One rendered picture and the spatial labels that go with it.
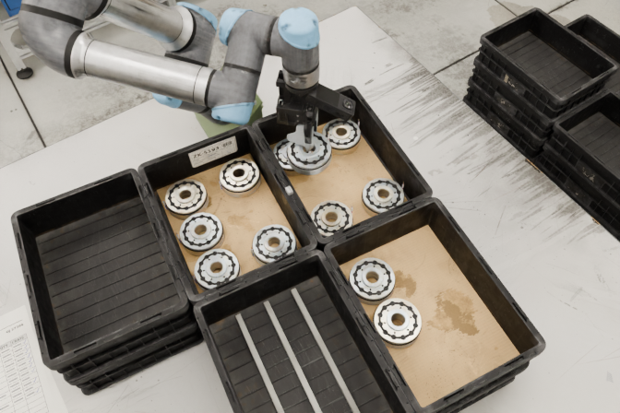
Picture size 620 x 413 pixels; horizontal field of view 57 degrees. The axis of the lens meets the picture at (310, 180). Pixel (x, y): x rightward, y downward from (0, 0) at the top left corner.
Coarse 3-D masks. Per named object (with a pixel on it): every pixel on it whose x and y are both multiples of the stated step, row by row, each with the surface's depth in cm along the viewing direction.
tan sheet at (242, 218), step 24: (216, 168) 151; (216, 192) 146; (264, 192) 146; (168, 216) 142; (216, 216) 142; (240, 216) 142; (264, 216) 142; (240, 240) 138; (192, 264) 135; (240, 264) 135
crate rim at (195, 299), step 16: (240, 128) 145; (192, 144) 143; (208, 144) 143; (256, 144) 142; (160, 160) 140; (144, 176) 137; (160, 224) 130; (304, 224) 129; (176, 256) 125; (288, 256) 125; (256, 272) 122; (224, 288) 120
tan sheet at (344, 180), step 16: (320, 128) 158; (272, 144) 155; (336, 160) 151; (352, 160) 151; (368, 160) 151; (288, 176) 149; (304, 176) 148; (320, 176) 148; (336, 176) 148; (352, 176) 148; (368, 176) 148; (384, 176) 148; (304, 192) 146; (320, 192) 146; (336, 192) 146; (352, 192) 145; (352, 224) 140
